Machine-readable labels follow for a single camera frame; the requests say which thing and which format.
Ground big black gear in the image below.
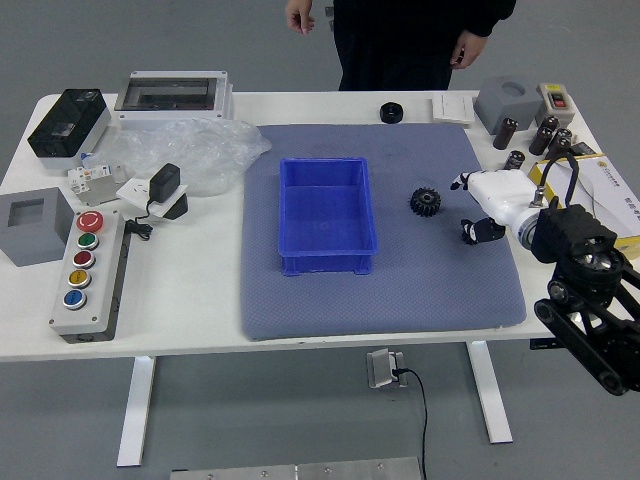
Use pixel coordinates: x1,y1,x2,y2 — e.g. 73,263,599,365
409,186,443,218

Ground grey-blue mat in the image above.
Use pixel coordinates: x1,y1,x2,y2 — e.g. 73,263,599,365
239,122,528,342

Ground black-lid enclosure box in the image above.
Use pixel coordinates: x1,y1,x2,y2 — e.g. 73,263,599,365
26,88,112,171

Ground person's left hand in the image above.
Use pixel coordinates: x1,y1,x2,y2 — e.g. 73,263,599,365
449,28,487,70

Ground metal floor socket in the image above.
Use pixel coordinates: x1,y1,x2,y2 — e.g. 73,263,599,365
366,348,407,390

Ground person's right hand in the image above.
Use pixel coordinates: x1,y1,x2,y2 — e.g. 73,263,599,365
284,0,316,34

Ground grey cube with square recess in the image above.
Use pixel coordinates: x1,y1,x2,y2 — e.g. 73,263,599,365
0,187,76,269

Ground white wall switch panel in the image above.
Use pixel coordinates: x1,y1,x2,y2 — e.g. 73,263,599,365
430,94,476,125

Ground black power adapter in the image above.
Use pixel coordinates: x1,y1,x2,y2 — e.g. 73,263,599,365
146,162,182,206

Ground white circuit breaker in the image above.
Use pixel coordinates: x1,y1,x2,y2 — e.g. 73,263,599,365
67,163,132,207

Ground five-button control box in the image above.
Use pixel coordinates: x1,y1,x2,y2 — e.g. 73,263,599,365
48,209,132,345

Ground yellow white cardboard box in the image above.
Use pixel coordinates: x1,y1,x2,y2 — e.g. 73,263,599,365
527,152,640,261

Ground clear-lid distribution box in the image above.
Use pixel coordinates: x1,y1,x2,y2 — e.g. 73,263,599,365
113,70,235,122

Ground black floor cable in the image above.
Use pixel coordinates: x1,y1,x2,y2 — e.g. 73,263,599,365
392,367,430,480

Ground black adapter cord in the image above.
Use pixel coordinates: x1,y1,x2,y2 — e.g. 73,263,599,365
123,198,157,242

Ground white wall socket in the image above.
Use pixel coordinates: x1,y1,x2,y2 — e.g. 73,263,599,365
115,175,190,220

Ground large metal plate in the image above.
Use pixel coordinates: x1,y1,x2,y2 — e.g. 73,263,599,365
169,456,423,480

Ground person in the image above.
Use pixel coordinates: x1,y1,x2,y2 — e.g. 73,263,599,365
329,0,517,92

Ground white table leg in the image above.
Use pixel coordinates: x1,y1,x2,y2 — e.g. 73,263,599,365
116,355,157,469
467,340,515,445

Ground grey two-button switch box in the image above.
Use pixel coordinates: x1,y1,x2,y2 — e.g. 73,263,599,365
535,82,576,127

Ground grey block with round recess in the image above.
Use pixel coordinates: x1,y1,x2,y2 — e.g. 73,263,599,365
473,75,544,135

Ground clear plastic bag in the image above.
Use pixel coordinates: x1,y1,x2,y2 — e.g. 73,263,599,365
87,117,272,198

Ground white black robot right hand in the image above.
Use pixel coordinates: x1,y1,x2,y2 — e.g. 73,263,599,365
448,169,540,246

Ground blue plastic box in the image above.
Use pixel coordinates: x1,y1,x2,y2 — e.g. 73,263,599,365
277,156,379,278

